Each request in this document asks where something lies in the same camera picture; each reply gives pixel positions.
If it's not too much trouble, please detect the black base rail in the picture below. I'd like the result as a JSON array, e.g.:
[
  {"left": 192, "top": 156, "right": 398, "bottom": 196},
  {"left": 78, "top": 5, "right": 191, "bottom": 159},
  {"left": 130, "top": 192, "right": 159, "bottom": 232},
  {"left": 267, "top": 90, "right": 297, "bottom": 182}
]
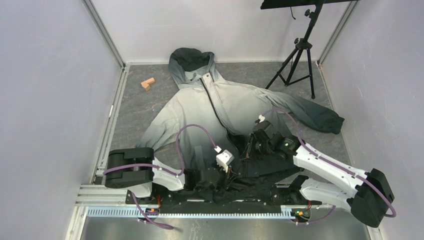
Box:
[{"left": 76, "top": 184, "right": 375, "bottom": 226}]

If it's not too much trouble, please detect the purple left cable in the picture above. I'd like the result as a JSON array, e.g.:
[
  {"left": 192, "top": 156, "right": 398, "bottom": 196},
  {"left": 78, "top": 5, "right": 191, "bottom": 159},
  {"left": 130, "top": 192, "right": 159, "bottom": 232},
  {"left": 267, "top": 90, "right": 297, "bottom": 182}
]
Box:
[{"left": 102, "top": 123, "right": 220, "bottom": 231}]

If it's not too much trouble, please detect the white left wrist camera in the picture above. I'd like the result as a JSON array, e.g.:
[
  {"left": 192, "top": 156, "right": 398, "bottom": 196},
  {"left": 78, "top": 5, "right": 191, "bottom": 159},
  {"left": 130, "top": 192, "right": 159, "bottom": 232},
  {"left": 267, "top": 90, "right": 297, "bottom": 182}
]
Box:
[{"left": 214, "top": 145, "right": 234, "bottom": 173}]

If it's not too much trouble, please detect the grey gradient hooded jacket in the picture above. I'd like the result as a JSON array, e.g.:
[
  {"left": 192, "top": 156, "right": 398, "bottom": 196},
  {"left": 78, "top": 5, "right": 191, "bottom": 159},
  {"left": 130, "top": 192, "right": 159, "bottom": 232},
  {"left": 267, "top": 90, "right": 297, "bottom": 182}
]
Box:
[{"left": 136, "top": 47, "right": 344, "bottom": 202}]

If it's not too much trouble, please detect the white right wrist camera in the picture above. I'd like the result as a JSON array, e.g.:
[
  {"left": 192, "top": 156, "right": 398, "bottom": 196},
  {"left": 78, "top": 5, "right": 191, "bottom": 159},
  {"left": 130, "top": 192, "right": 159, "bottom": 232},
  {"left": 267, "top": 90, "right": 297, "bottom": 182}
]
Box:
[{"left": 258, "top": 115, "right": 266, "bottom": 123}]

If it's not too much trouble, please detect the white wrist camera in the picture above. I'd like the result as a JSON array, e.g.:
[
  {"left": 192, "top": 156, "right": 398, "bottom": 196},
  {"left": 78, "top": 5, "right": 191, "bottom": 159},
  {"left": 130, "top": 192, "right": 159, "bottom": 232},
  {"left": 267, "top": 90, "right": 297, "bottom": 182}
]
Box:
[
  {"left": 258, "top": 115, "right": 266, "bottom": 123},
  {"left": 214, "top": 145, "right": 234, "bottom": 173}
]

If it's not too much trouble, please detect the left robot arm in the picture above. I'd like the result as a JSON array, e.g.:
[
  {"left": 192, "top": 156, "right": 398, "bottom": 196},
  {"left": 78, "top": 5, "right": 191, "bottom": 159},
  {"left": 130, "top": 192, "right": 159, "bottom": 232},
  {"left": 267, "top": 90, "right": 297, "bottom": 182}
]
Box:
[{"left": 103, "top": 147, "right": 234, "bottom": 198}]

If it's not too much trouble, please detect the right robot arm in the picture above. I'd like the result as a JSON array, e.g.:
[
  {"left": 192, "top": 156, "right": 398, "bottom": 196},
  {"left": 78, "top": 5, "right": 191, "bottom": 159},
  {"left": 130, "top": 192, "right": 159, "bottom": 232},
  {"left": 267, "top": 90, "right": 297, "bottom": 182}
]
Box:
[{"left": 246, "top": 118, "right": 396, "bottom": 228}]

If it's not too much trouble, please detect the black panel on tripod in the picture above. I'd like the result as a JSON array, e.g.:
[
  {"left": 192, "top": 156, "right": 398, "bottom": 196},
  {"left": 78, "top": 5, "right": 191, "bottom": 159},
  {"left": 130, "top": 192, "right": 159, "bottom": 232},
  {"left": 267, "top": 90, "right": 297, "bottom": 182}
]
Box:
[{"left": 260, "top": 0, "right": 349, "bottom": 10}]

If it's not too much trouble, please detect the orange wooden block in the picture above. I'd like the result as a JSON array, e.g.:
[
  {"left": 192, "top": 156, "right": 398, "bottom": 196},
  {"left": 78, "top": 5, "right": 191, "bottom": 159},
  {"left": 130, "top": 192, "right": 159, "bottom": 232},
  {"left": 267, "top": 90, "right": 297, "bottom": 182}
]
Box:
[{"left": 140, "top": 77, "right": 155, "bottom": 91}]

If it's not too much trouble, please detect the black tripod stand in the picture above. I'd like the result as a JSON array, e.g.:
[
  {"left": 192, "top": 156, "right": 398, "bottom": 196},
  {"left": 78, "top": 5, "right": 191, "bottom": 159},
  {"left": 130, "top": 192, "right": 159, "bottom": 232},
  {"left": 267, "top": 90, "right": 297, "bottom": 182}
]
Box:
[{"left": 265, "top": 5, "right": 323, "bottom": 99}]

